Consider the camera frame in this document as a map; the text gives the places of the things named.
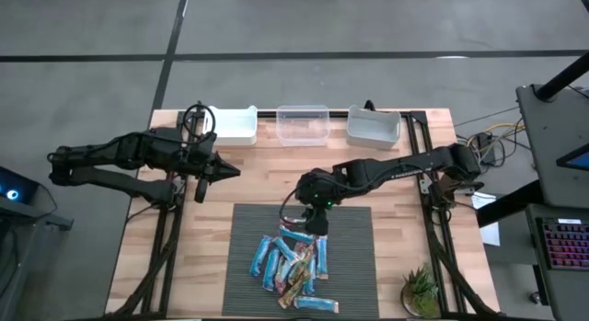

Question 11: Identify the white storage bin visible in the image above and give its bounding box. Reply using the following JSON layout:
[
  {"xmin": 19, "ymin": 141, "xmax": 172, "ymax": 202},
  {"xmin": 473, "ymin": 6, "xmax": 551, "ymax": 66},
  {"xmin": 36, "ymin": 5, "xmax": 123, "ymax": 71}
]
[{"xmin": 204, "ymin": 104, "xmax": 259, "ymax": 147}]

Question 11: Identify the grey woven mat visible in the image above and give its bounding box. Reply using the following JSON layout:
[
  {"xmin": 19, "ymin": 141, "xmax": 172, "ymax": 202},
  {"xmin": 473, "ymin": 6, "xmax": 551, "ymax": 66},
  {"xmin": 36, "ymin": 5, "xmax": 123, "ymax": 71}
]
[{"xmin": 221, "ymin": 203, "xmax": 380, "ymax": 318}]

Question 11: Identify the tablet with blue screen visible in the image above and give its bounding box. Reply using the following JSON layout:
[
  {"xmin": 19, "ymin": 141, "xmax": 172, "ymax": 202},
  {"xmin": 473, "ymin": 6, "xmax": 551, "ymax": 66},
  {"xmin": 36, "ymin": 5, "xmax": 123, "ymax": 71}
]
[{"xmin": 555, "ymin": 143, "xmax": 589, "ymax": 172}]

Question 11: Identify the black power adapter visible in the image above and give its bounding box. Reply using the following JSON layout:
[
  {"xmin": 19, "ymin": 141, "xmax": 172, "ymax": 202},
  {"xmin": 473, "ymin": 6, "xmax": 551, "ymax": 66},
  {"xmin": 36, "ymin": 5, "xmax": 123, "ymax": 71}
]
[{"xmin": 473, "ymin": 132, "xmax": 497, "ymax": 166}]

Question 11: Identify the backlit computer keyboard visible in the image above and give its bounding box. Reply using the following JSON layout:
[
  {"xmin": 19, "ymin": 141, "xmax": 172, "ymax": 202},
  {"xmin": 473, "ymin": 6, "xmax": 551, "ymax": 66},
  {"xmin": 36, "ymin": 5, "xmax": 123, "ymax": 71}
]
[{"xmin": 541, "ymin": 216, "xmax": 589, "ymax": 272}]

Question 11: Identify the potted succulent plant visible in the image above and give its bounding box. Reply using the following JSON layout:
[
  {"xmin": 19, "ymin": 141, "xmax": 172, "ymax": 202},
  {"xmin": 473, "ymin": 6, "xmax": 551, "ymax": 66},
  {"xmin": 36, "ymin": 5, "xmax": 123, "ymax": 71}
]
[{"xmin": 398, "ymin": 263, "xmax": 442, "ymax": 319}]

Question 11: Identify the clear plastic storage bin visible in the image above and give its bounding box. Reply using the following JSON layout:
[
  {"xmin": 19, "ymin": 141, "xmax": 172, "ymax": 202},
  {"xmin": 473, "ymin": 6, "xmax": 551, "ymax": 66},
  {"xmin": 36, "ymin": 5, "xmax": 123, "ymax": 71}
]
[{"xmin": 275, "ymin": 104, "xmax": 331, "ymax": 148}]

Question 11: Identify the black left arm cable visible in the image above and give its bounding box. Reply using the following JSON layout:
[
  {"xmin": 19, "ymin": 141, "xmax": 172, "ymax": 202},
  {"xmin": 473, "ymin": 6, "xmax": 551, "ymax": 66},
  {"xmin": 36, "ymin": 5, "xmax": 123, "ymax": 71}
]
[{"xmin": 182, "ymin": 101, "xmax": 217, "ymax": 141}]

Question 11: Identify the white paper sheet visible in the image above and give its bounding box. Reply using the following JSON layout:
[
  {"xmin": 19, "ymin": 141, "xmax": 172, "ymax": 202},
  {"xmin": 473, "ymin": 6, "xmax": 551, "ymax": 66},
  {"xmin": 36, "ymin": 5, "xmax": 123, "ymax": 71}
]
[{"xmin": 471, "ymin": 191, "xmax": 502, "ymax": 247}]

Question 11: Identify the dark grey operator desk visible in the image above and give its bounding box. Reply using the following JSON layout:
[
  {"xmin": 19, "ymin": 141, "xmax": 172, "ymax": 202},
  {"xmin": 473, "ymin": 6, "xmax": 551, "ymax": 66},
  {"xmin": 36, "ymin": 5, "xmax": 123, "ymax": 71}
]
[{"xmin": 514, "ymin": 84, "xmax": 589, "ymax": 210}]

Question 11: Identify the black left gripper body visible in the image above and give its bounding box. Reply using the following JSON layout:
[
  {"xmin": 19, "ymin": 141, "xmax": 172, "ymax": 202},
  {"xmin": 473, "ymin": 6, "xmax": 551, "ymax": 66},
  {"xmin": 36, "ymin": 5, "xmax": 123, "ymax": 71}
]
[{"xmin": 185, "ymin": 137, "xmax": 220, "ymax": 204}]

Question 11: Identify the computer tower with blue light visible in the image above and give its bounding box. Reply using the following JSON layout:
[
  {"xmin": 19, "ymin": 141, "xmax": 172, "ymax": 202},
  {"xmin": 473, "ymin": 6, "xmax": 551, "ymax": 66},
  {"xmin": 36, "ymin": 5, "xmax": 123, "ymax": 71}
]
[{"xmin": 0, "ymin": 166, "xmax": 40, "ymax": 206}]

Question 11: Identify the black aluminium frame rail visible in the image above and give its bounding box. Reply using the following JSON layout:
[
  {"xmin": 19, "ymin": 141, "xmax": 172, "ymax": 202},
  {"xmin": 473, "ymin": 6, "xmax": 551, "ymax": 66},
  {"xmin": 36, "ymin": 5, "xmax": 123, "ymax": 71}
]
[{"xmin": 177, "ymin": 98, "xmax": 429, "ymax": 120}]

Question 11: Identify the black pole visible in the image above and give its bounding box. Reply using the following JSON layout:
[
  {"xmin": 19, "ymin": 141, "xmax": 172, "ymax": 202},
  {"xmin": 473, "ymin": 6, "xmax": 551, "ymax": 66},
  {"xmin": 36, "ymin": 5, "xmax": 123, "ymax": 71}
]
[{"xmin": 536, "ymin": 51, "xmax": 589, "ymax": 103}]

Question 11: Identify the dark grey keyboard desk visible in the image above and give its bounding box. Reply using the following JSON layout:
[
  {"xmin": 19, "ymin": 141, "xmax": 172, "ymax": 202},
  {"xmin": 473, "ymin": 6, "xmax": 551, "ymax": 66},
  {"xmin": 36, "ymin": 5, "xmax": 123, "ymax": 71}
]
[{"xmin": 524, "ymin": 203, "xmax": 589, "ymax": 321}]

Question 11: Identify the red and blue granola bar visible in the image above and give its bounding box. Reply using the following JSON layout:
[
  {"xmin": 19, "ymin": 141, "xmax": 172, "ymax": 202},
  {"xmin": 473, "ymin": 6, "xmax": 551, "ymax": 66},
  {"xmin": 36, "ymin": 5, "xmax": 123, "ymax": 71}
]
[{"xmin": 274, "ymin": 255, "xmax": 294, "ymax": 295}]

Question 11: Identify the light blue orange-ended bar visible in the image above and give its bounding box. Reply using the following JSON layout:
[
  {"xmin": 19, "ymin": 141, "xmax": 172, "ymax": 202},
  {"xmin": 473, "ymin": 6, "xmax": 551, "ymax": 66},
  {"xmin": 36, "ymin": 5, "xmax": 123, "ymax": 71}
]
[
  {"xmin": 293, "ymin": 295, "xmax": 341, "ymax": 315},
  {"xmin": 316, "ymin": 235, "xmax": 329, "ymax": 281}
]

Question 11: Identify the black support bar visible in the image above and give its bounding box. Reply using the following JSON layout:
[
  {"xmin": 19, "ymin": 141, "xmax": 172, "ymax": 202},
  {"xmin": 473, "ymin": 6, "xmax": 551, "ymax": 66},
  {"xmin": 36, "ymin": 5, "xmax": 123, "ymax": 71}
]
[{"xmin": 476, "ymin": 179, "xmax": 545, "ymax": 229}]

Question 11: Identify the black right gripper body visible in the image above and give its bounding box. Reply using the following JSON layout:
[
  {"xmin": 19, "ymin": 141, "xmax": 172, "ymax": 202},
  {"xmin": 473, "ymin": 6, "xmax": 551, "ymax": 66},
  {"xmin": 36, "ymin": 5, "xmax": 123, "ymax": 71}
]
[{"xmin": 294, "ymin": 167, "xmax": 346, "ymax": 211}]

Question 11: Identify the yellow cable bundle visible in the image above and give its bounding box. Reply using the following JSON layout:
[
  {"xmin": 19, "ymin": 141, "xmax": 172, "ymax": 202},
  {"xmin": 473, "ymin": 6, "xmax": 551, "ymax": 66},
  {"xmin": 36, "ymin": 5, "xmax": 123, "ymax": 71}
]
[{"xmin": 464, "ymin": 121, "xmax": 526, "ymax": 153}]

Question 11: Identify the dark grey equipment cart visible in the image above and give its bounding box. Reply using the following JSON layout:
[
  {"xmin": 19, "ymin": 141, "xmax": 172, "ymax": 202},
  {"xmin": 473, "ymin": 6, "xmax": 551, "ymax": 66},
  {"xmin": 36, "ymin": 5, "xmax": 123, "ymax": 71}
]
[{"xmin": 0, "ymin": 199, "xmax": 75, "ymax": 321}]

